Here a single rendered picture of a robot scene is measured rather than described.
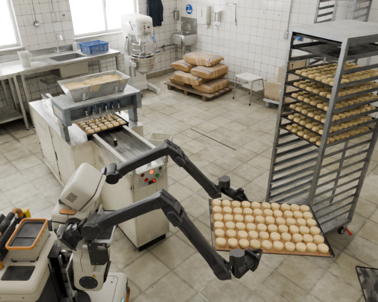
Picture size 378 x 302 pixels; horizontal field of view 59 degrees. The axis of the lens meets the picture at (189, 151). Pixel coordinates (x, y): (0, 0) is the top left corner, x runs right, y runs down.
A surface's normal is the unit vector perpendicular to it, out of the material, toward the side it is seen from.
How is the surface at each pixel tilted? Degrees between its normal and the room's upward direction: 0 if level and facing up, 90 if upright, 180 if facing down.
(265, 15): 90
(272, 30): 90
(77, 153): 90
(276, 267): 0
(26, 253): 92
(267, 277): 0
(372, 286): 0
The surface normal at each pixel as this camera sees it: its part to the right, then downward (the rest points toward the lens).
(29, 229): 0.01, -0.87
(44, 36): 0.70, 0.35
